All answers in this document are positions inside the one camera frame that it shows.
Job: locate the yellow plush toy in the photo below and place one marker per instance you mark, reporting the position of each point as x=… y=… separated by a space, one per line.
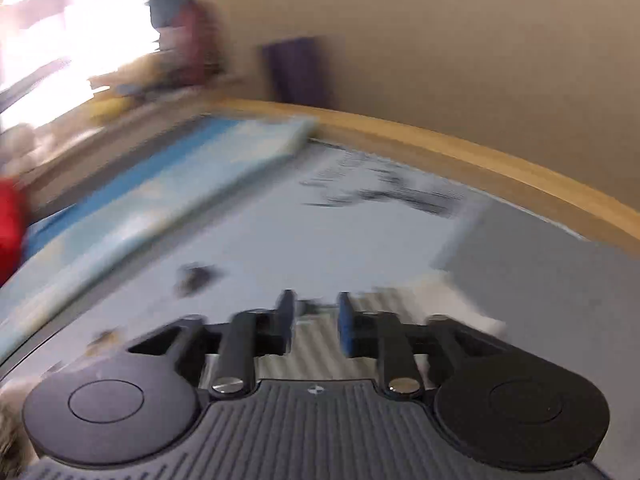
x=105 y=109

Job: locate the light blue patterned quilt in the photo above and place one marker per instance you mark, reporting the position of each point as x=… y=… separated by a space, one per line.
x=68 y=250

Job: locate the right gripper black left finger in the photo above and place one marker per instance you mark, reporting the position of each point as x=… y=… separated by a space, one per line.
x=186 y=344

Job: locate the red knitted garment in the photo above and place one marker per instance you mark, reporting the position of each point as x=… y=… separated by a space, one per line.
x=14 y=217

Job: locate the dark purple box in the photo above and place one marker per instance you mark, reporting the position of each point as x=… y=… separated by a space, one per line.
x=297 y=73

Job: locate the wooden bed frame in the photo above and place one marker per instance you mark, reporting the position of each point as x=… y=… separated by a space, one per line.
x=584 y=210

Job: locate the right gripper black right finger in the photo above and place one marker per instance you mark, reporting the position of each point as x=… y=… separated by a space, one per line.
x=408 y=356

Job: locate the black white striped sweater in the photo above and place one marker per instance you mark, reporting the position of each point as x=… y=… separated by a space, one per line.
x=316 y=351

